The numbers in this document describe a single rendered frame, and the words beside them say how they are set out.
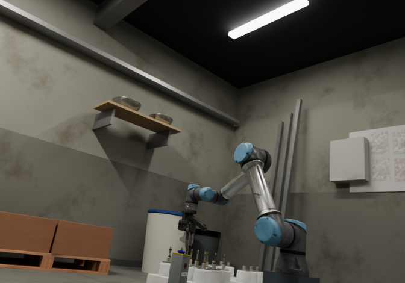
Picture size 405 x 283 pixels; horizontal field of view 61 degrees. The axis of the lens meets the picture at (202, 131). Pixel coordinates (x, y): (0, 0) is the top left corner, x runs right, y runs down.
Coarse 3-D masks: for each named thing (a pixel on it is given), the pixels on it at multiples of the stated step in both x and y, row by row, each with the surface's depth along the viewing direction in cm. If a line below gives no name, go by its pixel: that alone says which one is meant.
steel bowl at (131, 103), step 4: (120, 96) 429; (112, 100) 443; (116, 100) 430; (120, 100) 428; (124, 100) 428; (128, 100) 429; (132, 100) 431; (120, 104) 430; (124, 104) 429; (128, 104) 430; (132, 104) 432; (136, 104) 436; (140, 104) 444; (132, 108) 434; (136, 108) 439
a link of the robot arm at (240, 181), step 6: (270, 156) 179; (270, 162) 179; (264, 168) 179; (240, 174) 192; (234, 180) 194; (240, 180) 191; (246, 180) 189; (228, 186) 196; (234, 186) 193; (240, 186) 192; (222, 192) 199; (228, 192) 196; (234, 192) 195; (222, 198) 199; (228, 198) 199; (222, 204) 203
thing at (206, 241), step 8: (200, 232) 474; (208, 232) 474; (216, 232) 480; (200, 240) 472; (208, 240) 472; (216, 240) 479; (192, 248) 474; (200, 248) 469; (208, 248) 470; (216, 248) 479; (192, 256) 471; (200, 256) 466; (208, 256) 468; (200, 264) 464
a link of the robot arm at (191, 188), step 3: (189, 186) 204; (192, 186) 203; (195, 186) 203; (198, 186) 204; (189, 189) 203; (192, 189) 202; (189, 192) 202; (192, 192) 200; (189, 195) 201; (192, 195) 199; (186, 198) 203; (189, 198) 201; (192, 198) 200; (186, 201) 202; (189, 201) 200; (192, 201) 200; (195, 201) 201
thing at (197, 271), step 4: (196, 268) 184; (196, 272) 182; (200, 272) 181; (204, 272) 181; (208, 272) 181; (196, 276) 181; (200, 276) 180; (204, 276) 180; (208, 276) 181; (196, 280) 180; (200, 280) 179; (204, 280) 179; (208, 280) 180
